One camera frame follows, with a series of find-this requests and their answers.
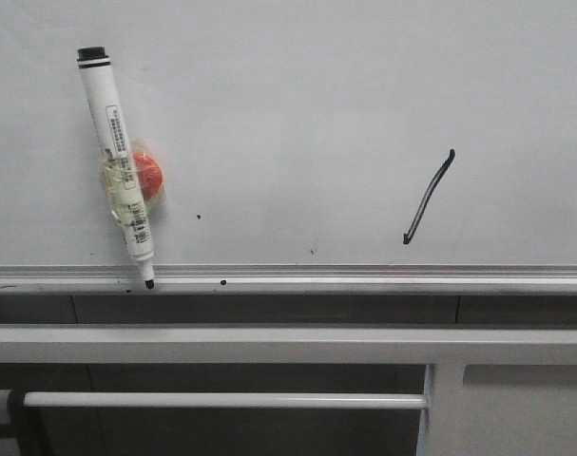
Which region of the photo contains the red magnet taped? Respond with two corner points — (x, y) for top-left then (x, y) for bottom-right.
(133, 150), (164, 205)

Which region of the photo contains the white whiteboard marker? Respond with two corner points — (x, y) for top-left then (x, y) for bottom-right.
(77, 47), (155, 290)

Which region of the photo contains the white whiteboard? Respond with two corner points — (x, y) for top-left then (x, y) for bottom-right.
(0, 1), (577, 295)

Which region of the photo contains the white horizontal stand rod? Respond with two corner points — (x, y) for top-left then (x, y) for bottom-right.
(24, 391), (429, 410)

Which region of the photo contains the white whiteboard stand frame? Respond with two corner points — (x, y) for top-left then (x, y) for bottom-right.
(0, 325), (577, 455)

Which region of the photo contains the black strap loop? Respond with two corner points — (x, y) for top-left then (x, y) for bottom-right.
(6, 389), (42, 456)

